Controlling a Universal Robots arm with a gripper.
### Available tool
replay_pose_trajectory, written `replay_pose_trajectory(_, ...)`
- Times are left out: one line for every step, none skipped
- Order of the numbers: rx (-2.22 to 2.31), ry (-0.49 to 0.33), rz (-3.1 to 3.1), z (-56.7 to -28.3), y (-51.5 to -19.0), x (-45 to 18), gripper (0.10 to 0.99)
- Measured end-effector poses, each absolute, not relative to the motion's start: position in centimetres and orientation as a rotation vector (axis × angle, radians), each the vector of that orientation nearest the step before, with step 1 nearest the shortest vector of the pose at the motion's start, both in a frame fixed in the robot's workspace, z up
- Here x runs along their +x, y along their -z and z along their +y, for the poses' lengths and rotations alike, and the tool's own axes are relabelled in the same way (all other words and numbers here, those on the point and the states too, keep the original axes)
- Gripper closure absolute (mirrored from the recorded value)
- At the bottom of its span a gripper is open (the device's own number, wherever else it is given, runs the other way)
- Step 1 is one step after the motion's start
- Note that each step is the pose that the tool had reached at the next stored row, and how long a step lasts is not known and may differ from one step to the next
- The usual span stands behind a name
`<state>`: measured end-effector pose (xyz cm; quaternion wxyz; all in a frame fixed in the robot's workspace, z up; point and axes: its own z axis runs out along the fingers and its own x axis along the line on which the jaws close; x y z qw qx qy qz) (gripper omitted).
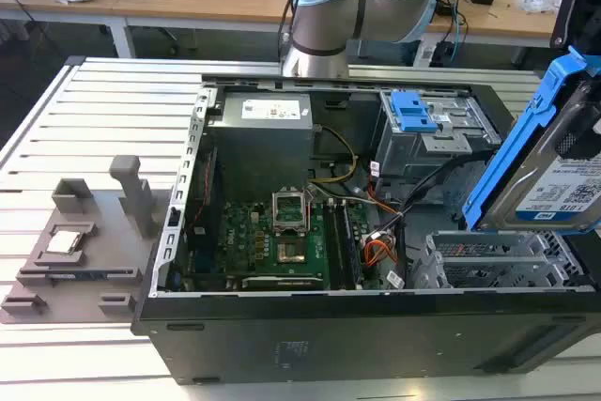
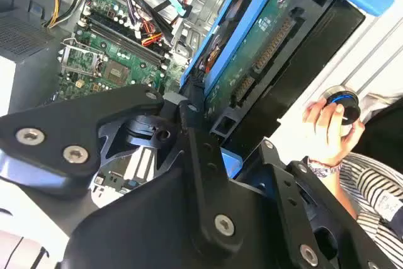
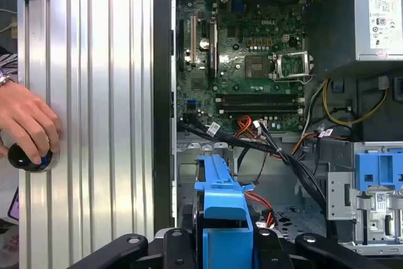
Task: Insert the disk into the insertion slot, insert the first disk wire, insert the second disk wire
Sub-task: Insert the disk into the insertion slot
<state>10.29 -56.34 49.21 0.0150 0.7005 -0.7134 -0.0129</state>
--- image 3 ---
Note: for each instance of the metal socket cover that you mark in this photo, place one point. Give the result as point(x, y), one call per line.
point(291, 76)

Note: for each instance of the hard disk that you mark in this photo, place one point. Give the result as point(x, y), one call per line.
point(225, 196)

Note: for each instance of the CPU socket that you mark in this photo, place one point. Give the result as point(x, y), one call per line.
point(258, 67)

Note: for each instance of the green motherboard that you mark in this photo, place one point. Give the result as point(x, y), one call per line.
point(239, 42)

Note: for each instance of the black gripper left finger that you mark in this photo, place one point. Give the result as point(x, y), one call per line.
point(132, 247)

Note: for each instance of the black RAM slot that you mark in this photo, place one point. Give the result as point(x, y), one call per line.
point(258, 99)
point(258, 110)

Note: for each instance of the purple flat item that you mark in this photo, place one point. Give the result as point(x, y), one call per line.
point(14, 206)

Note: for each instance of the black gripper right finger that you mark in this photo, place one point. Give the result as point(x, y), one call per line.
point(318, 247)

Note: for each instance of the black open PC case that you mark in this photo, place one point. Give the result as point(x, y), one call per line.
point(333, 29)

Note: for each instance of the silver wristwatch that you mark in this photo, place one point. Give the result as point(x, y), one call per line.
point(4, 77)

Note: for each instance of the blue drive latch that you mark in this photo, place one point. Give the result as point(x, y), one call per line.
point(374, 168)

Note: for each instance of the person's hand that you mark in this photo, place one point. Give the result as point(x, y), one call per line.
point(25, 117)

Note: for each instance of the beige expansion slot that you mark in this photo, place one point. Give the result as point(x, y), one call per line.
point(193, 39)

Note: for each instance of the metal drive cage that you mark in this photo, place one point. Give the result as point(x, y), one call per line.
point(343, 193)

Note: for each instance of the silver coin battery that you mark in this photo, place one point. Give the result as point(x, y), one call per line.
point(204, 43)

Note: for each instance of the grey power supply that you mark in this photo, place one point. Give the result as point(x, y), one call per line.
point(378, 14)

